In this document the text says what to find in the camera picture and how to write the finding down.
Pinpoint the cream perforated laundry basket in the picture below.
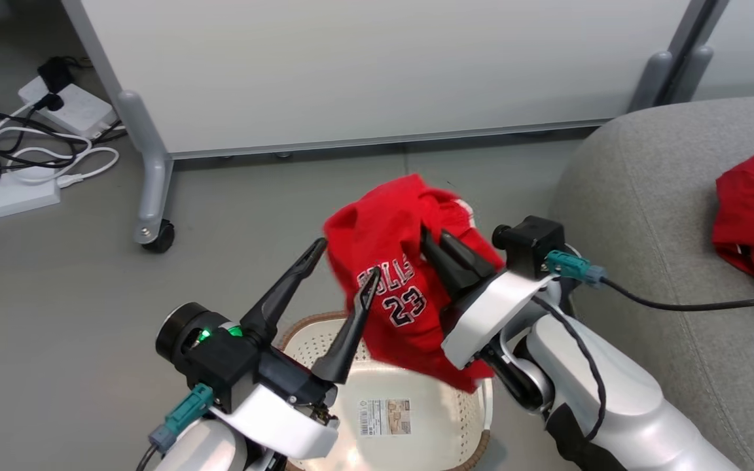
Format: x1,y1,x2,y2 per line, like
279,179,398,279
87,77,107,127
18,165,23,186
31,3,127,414
278,311,495,471

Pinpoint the black power adapter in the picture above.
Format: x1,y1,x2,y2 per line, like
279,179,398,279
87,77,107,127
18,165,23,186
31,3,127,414
37,56,78,93

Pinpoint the teal right camera connector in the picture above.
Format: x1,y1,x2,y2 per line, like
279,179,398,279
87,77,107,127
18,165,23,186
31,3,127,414
545,250,607,289

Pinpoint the black right camera cable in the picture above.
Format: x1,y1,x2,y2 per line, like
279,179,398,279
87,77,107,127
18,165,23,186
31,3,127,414
602,277,754,312

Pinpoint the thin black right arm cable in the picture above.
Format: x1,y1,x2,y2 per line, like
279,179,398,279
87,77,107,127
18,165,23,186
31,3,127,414
531,296,607,442

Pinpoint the teal camera connector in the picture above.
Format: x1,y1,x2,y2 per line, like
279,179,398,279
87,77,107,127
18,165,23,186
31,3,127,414
149,383,215,453
545,250,607,289

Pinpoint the red garment with white trim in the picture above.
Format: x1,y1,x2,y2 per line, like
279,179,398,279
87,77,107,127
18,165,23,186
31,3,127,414
711,150,754,294

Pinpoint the white power strip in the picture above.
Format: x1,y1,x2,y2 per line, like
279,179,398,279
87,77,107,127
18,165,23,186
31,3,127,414
18,75,120,140

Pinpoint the teal left camera connector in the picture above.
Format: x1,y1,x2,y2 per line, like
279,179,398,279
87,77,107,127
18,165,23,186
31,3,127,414
149,383,215,453

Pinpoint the paper label sticker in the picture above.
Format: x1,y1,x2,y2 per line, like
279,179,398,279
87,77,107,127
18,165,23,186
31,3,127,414
357,397,412,438

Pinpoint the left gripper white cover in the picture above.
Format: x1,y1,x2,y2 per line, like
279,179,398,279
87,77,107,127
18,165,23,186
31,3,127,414
210,238,382,460

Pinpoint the black caster wheel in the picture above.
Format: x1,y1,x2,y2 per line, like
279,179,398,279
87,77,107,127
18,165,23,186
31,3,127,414
141,219,175,254

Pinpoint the large white partition panel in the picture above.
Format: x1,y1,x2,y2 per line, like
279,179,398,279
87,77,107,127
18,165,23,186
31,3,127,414
62,0,709,162

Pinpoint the short grey partition foot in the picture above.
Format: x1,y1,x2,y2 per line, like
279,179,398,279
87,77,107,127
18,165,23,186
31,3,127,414
628,50,674,113
668,44,715,105

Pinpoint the flat white box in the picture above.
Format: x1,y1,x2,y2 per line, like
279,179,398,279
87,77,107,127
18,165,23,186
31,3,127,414
0,166,62,226

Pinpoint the grey fabric sofa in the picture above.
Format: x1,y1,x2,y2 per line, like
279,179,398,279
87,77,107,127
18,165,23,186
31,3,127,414
549,94,754,471

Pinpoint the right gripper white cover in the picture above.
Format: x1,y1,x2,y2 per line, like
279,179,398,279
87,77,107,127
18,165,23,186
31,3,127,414
420,225,558,371

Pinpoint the narrow white partition panel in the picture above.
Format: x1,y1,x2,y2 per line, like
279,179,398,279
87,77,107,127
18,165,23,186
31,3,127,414
670,0,754,103

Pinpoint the red jersey number 23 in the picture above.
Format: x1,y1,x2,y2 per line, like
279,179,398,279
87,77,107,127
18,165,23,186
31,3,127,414
322,173,506,394

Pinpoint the long grey partition foot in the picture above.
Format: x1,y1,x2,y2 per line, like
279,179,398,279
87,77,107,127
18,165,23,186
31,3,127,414
115,90,175,247

